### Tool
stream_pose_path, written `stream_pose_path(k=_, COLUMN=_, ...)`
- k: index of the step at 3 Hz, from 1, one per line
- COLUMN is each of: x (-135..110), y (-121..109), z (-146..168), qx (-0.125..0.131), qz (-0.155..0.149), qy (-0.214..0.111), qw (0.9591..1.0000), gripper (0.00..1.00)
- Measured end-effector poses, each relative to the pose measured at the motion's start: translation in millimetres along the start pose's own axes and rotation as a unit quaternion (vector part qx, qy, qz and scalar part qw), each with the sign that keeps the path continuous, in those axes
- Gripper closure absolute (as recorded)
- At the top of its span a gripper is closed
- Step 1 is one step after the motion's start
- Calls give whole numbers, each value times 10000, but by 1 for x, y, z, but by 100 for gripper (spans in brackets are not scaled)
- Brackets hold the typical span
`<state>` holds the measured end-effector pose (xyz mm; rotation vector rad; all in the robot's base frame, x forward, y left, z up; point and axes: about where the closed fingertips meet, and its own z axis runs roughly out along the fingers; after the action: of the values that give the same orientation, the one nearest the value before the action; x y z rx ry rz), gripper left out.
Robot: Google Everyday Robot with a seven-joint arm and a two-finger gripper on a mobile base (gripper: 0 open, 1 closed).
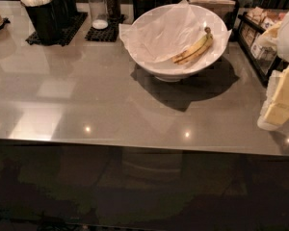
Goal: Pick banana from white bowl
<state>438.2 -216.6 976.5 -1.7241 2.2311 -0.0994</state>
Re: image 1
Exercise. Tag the black cup with white cutlery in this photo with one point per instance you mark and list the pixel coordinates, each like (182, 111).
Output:
(43, 19)

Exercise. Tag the black wire rack with packets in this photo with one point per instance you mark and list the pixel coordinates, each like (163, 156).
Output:
(263, 59)

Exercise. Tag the white ceramic bowl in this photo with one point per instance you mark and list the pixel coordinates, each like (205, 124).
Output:
(170, 72)

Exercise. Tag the black rubber mat centre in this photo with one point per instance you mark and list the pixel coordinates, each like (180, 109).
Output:
(109, 34)

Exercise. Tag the black rubber mat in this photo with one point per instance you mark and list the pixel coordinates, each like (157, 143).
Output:
(109, 34)
(65, 35)

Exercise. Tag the white paper liner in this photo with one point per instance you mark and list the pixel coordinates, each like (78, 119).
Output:
(166, 31)

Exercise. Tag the black rubber mat left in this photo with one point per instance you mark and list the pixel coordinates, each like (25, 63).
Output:
(65, 35)

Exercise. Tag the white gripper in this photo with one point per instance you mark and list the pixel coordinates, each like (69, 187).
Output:
(275, 110)

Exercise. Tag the salt shaker glass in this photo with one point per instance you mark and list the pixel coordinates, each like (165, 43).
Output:
(98, 14)

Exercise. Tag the yellow banana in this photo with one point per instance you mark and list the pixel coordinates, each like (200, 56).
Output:
(196, 49)

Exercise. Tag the pepper shaker glass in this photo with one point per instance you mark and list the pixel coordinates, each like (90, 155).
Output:
(113, 9)

